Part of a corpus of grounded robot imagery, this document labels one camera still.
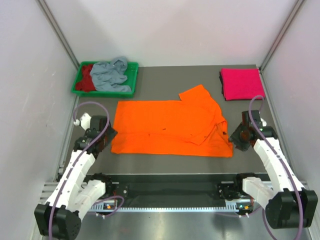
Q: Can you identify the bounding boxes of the aluminium corner post right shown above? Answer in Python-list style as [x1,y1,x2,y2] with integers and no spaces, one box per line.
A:
[258,0,306,73]

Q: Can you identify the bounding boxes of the aluminium corner post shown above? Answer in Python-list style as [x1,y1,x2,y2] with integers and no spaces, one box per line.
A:
[258,0,306,73]
[36,0,80,69]

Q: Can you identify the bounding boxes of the grey-blue t shirt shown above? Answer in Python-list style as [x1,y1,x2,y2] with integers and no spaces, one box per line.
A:
[90,56,132,93]

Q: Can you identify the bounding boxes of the dark red t shirt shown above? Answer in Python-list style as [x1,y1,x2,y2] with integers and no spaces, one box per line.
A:
[75,64,96,93]

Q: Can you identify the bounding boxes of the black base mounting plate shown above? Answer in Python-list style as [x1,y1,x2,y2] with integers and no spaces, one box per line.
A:
[108,172,257,201]

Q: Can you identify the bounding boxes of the orange t shirt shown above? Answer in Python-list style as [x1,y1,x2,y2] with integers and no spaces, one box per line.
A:
[111,84,234,158]

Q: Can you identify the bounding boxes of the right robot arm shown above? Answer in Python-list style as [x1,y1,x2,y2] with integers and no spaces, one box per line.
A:
[217,110,318,229]

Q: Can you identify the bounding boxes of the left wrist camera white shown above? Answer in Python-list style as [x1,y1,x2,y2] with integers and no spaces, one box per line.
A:
[73,112,92,131]

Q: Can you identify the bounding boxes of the folded pink t shirt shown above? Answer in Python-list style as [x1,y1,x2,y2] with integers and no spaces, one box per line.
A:
[219,67,266,101]

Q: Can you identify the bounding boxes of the slotted cable duct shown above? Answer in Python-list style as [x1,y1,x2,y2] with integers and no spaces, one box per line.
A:
[89,201,253,213]

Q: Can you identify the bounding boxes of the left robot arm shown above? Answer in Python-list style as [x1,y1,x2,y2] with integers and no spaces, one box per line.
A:
[34,113,117,240]

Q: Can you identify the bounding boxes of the aluminium front rail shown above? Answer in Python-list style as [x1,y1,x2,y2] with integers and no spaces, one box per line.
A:
[39,181,308,202]

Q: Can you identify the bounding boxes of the green plastic bin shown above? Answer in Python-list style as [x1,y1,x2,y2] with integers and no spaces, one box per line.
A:
[70,61,139,99]

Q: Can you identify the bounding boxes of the aluminium corner post left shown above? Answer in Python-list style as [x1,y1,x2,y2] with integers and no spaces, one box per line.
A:
[36,0,80,69]

